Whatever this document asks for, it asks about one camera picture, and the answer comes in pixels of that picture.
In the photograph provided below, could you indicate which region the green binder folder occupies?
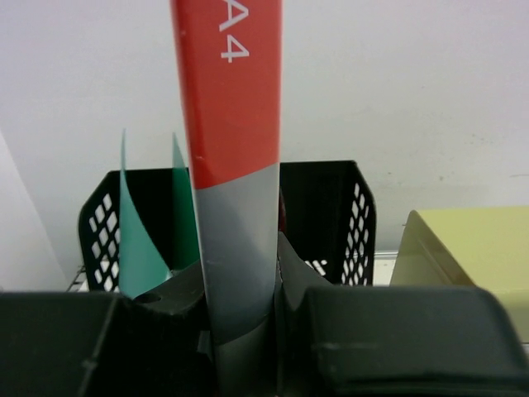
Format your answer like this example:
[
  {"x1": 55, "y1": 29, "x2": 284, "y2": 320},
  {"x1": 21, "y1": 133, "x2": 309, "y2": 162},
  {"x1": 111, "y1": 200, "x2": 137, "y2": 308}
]
[{"x1": 119, "y1": 135, "x2": 200, "y2": 299}]

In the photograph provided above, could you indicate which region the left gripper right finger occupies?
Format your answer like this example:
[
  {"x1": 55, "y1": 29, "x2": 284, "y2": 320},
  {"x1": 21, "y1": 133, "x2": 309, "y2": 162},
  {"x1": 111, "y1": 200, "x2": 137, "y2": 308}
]
[{"x1": 276, "y1": 235, "x2": 528, "y2": 396}]

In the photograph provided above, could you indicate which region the red folder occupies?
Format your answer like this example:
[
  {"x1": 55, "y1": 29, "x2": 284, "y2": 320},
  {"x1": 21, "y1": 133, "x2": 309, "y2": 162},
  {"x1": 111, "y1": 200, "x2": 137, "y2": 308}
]
[{"x1": 169, "y1": 0, "x2": 286, "y2": 365}]

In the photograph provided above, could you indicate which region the black three-slot file rack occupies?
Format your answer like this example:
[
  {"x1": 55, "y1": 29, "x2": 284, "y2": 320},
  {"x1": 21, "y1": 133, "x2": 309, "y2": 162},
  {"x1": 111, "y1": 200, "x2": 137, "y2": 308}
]
[{"x1": 78, "y1": 160, "x2": 377, "y2": 291}]

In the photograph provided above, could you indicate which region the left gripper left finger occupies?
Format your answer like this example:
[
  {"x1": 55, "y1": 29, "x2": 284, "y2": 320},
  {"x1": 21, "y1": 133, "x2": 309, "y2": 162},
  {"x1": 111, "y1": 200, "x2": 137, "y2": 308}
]
[{"x1": 1, "y1": 264, "x2": 215, "y2": 396}]

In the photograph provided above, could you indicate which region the olive green drawer toolbox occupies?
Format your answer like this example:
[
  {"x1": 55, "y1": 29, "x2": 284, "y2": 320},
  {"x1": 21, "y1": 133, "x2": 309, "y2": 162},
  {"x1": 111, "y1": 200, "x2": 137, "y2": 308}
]
[{"x1": 390, "y1": 206, "x2": 528, "y2": 343}]

